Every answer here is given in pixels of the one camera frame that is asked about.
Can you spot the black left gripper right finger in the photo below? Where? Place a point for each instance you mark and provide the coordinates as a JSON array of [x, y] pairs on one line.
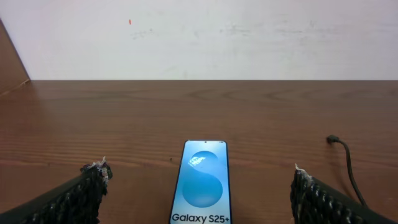
[[314, 202]]

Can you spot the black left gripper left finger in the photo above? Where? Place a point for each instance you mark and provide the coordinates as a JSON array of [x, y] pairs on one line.
[[74, 202]]

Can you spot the blue Galaxy smartphone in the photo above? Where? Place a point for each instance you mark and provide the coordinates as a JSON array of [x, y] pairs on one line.
[[202, 192]]

